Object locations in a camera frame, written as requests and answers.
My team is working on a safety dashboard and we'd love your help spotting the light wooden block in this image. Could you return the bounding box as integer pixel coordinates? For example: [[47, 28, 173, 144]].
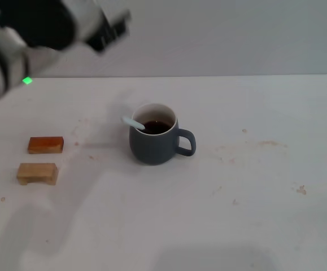
[[16, 163, 59, 186]]

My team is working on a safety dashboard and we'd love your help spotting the reddish brown wooden block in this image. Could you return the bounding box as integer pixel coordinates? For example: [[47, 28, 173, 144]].
[[27, 136, 66, 155]]

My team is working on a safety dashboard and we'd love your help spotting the dark grey ceramic cup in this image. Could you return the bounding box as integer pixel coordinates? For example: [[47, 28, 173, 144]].
[[128, 103, 197, 166]]

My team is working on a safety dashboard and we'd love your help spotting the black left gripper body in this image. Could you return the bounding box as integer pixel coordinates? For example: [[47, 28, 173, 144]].
[[85, 9, 132, 56]]

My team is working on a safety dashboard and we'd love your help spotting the grey left wrist camera housing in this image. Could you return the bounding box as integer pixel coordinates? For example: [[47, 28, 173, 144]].
[[0, 0, 110, 52]]

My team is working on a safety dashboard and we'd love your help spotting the light blue handled metal spoon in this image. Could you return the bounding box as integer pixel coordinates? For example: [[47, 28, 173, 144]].
[[120, 116, 146, 131]]

